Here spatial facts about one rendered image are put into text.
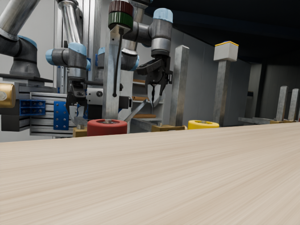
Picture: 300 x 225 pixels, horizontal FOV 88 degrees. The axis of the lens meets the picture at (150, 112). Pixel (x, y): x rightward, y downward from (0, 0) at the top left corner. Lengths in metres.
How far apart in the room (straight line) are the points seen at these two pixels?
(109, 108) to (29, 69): 0.86
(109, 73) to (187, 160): 0.32
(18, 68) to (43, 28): 2.02
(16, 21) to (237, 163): 1.10
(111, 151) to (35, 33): 3.02
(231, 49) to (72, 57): 0.67
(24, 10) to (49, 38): 2.07
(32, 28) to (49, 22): 0.26
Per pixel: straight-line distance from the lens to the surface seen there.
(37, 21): 3.20
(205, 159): 0.18
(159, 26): 0.64
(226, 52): 0.76
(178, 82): 0.56
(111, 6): 0.43
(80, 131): 0.41
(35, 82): 1.23
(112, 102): 0.43
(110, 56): 0.44
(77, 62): 0.78
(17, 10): 1.10
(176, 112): 0.55
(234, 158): 0.21
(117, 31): 0.44
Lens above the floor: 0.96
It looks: 5 degrees down
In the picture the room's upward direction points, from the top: 4 degrees clockwise
